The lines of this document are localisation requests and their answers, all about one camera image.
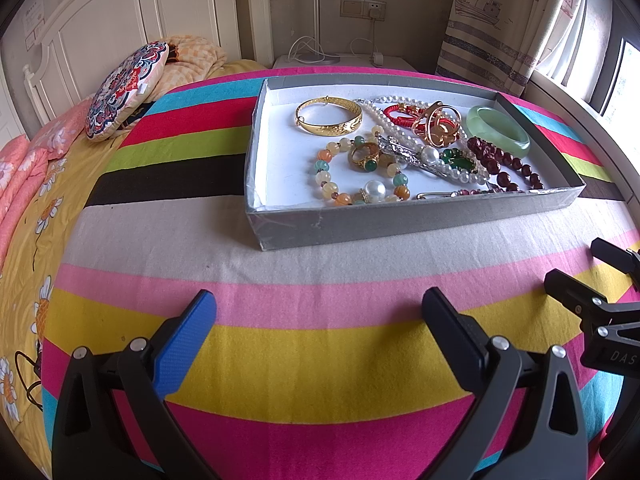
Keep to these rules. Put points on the pearl drop pendant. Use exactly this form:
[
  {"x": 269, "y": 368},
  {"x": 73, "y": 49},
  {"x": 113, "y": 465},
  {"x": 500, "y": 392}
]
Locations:
[{"x": 374, "y": 190}]

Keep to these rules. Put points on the yellow floral bedsheet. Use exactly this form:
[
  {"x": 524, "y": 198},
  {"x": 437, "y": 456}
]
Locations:
[{"x": 30, "y": 285}]

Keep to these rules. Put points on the white wooden headboard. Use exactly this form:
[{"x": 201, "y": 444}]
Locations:
[{"x": 175, "y": 5}]

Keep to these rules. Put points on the colourful gem hair clip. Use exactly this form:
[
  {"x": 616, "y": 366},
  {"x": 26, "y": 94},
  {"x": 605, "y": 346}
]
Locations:
[{"x": 465, "y": 193}]

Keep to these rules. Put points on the beige wall socket panel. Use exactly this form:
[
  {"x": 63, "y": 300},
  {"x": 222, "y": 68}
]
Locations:
[{"x": 362, "y": 8}]

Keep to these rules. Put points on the pink floral quilt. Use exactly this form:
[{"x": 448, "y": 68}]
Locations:
[{"x": 25, "y": 170}]

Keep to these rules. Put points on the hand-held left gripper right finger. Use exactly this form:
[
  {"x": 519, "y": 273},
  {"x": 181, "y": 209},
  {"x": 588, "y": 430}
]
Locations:
[{"x": 450, "y": 340}]

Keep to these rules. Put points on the gold bangle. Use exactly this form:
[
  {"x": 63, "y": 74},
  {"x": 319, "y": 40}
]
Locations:
[{"x": 320, "y": 129}]

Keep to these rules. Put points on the green jade bangle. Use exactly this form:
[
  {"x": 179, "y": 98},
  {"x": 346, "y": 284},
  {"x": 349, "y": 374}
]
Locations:
[{"x": 510, "y": 141}]

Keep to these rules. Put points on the green jade pendant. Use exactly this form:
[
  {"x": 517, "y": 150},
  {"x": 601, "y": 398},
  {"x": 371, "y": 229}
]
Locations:
[{"x": 457, "y": 163}]

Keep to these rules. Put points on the round patterned cushion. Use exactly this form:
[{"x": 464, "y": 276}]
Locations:
[{"x": 122, "y": 92}]

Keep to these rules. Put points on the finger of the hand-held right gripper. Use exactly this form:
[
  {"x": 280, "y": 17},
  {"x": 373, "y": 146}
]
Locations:
[
  {"x": 570, "y": 290},
  {"x": 617, "y": 257}
]

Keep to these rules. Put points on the white window sill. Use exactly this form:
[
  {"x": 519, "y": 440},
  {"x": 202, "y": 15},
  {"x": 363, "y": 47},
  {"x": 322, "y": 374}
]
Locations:
[{"x": 565, "y": 105}]

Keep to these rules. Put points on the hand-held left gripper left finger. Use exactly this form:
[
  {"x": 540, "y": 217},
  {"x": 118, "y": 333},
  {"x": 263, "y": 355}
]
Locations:
[{"x": 185, "y": 340}]

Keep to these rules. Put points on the white sheer curtain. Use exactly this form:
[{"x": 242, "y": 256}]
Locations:
[{"x": 575, "y": 35}]

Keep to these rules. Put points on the printed beige curtain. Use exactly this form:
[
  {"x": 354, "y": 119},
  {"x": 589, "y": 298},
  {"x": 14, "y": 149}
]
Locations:
[{"x": 480, "y": 35}]

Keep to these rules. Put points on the white nightstand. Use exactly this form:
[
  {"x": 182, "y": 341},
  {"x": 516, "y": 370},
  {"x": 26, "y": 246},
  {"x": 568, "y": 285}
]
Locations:
[{"x": 400, "y": 62}]

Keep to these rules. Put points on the window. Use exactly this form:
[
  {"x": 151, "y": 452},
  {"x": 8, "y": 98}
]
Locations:
[{"x": 627, "y": 85}]

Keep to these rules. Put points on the white floor lamp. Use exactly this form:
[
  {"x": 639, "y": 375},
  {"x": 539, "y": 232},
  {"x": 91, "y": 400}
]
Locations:
[{"x": 315, "y": 10}]

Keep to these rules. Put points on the grey cardboard box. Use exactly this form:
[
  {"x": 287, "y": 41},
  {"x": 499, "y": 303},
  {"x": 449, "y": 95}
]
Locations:
[{"x": 400, "y": 222}]

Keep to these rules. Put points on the silver brooch with pearl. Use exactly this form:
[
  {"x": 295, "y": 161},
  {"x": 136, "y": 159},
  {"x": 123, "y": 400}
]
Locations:
[{"x": 400, "y": 152}]

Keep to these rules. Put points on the orange checked blanket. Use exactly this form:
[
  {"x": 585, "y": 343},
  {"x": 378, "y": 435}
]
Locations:
[{"x": 195, "y": 57}]

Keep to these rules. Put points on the colourful striped cloth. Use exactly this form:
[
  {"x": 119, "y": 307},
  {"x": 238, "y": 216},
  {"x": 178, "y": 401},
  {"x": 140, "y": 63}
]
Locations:
[{"x": 300, "y": 360}]

